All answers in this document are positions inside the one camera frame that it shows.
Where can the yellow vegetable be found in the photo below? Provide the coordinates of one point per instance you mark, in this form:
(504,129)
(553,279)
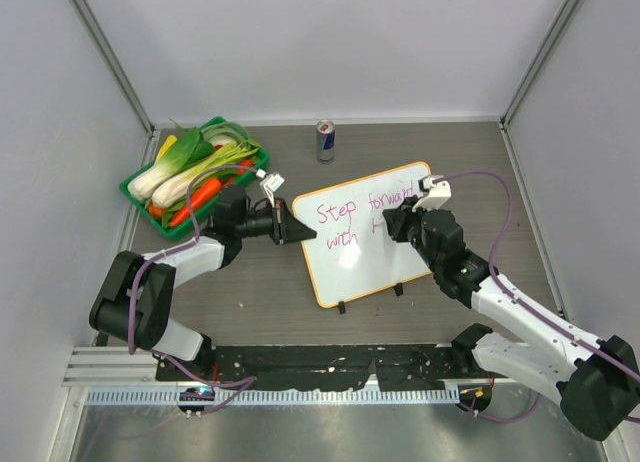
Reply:
(166,145)

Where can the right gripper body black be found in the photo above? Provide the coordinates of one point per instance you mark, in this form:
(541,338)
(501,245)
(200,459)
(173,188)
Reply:
(409,229)

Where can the aluminium frame post right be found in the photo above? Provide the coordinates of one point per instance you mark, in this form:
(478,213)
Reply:
(551,40)

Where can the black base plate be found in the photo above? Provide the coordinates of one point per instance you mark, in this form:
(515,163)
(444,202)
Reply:
(326,368)

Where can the white slotted cable duct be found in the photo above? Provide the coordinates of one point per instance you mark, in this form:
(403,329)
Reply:
(192,396)

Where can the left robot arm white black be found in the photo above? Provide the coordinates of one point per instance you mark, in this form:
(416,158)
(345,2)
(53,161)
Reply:
(134,302)

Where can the red tomato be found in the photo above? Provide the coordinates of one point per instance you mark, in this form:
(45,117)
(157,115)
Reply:
(245,166)

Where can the whiteboard with orange frame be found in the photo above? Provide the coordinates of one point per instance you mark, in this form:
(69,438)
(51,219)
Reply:
(352,255)

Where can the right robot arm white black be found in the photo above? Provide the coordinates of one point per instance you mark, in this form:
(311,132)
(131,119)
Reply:
(595,382)

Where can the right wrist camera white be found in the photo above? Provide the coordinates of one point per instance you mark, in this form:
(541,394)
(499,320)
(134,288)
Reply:
(434,190)

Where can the silver blue drink can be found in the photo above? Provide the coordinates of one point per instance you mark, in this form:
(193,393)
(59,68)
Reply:
(325,140)

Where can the orange carrot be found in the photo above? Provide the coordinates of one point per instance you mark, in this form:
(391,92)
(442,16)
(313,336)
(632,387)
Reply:
(203,195)

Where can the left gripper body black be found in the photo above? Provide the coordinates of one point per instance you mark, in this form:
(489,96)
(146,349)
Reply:
(264,223)

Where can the aluminium frame post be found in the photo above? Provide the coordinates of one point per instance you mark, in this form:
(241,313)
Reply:
(551,40)
(101,42)

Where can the aluminium frame post left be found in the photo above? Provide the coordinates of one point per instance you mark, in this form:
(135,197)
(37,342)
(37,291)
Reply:
(101,42)

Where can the bok choy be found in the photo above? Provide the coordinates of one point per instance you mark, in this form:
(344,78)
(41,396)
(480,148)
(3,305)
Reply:
(188,149)
(176,187)

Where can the bok choy left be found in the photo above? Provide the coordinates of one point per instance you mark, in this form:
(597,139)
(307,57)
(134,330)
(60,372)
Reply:
(188,149)

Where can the aluminium rail left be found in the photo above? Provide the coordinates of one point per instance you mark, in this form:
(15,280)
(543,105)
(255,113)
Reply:
(107,366)

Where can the bok choy right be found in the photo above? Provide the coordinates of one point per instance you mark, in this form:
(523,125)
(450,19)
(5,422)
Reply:
(176,187)

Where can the green plastic basket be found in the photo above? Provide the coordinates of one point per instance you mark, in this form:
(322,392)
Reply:
(218,132)

